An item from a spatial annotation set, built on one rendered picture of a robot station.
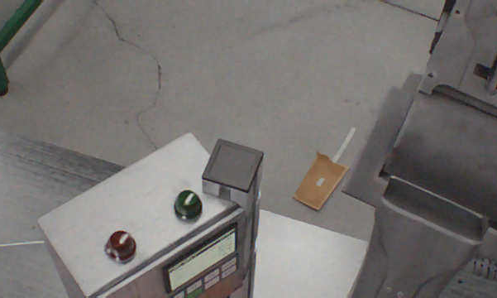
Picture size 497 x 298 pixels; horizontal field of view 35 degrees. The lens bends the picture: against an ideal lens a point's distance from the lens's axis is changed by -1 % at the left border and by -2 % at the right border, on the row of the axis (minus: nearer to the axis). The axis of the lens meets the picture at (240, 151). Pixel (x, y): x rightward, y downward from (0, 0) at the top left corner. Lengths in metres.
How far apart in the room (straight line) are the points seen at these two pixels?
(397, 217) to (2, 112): 2.30
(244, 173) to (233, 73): 1.98
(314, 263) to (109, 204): 0.73
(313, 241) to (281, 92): 1.26
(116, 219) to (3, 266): 0.75
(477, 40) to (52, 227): 0.42
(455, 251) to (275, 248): 0.98
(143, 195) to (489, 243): 0.36
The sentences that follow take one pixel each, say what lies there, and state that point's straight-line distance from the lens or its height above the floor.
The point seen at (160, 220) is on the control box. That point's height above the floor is 1.47.
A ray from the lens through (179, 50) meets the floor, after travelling 2.76.
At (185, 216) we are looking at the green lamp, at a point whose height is 1.48.
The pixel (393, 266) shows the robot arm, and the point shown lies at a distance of 0.47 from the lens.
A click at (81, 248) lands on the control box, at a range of 0.72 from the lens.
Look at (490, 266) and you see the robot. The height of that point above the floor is 0.41.
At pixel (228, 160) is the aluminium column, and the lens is 0.72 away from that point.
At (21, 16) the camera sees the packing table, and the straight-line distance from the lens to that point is 2.67.
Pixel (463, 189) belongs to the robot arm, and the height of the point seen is 1.73.
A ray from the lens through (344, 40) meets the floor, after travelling 2.81.
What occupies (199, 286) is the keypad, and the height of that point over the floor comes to 1.37.
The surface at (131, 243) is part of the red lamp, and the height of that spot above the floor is 1.49.
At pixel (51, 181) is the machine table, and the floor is 0.83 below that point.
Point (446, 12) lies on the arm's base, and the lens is 0.91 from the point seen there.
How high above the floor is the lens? 2.11
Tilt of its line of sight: 57 degrees down
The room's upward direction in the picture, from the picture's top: 1 degrees clockwise
